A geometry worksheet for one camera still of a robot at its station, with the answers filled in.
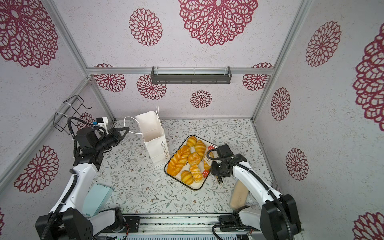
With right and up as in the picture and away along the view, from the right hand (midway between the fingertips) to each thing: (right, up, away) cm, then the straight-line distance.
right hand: (213, 169), depth 83 cm
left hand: (-44, +22, -8) cm, 49 cm away
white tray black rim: (-13, +1, +10) cm, 16 cm away
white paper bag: (-38, +18, +20) cm, 46 cm away
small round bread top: (-12, +15, +20) cm, 27 cm away
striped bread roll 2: (-2, +4, +5) cm, 6 cm away
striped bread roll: (-6, +10, +16) cm, 20 cm away
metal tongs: (+2, -3, -9) cm, 10 cm away
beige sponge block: (+13, -13, -4) cm, 19 cm away
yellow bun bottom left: (-15, -5, +2) cm, 16 cm away
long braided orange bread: (-21, +3, +11) cm, 23 cm away
